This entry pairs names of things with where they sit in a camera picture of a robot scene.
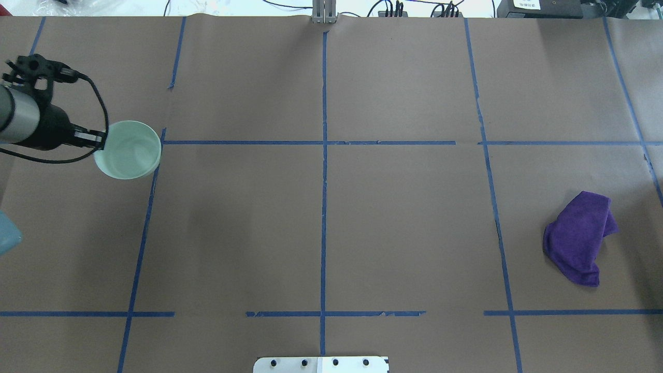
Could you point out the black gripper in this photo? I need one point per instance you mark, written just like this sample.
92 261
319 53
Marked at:
54 127

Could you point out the mint green bowl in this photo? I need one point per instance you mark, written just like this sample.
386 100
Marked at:
133 150

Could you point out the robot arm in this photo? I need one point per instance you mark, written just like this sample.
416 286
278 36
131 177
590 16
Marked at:
87 79

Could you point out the black computer tower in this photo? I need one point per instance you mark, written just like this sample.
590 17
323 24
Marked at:
565 9

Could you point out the purple cloth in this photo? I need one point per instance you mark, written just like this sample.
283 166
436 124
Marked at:
573 240

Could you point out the aluminium frame post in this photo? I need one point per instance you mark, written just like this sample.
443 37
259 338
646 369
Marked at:
324 11

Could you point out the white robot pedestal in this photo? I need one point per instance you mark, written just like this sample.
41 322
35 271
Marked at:
322 364

